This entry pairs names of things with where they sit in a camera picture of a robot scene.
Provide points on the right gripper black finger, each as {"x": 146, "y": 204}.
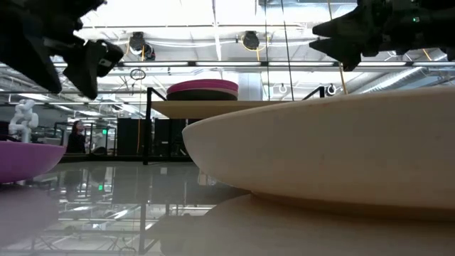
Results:
{"x": 352, "y": 25}
{"x": 346, "y": 51}

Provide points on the round black white reel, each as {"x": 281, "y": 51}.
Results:
{"x": 331, "y": 89}

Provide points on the cream plate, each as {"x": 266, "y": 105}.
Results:
{"x": 320, "y": 149}

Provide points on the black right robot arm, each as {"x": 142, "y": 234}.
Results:
{"x": 440, "y": 28}

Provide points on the black cabinet row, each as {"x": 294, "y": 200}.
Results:
{"x": 129, "y": 137}

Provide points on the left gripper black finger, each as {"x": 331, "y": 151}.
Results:
{"x": 87, "y": 64}
{"x": 32, "y": 64}

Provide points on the pink plate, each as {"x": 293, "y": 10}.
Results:
{"x": 202, "y": 84}

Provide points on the purple plate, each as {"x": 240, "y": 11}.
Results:
{"x": 25, "y": 160}

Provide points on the person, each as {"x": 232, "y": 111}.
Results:
{"x": 75, "y": 140}

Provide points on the wooden shelf rack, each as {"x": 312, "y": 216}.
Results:
{"x": 146, "y": 135}

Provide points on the wooden shelf board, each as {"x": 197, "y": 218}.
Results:
{"x": 199, "y": 109}

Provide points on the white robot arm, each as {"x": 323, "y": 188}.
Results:
{"x": 23, "y": 119}

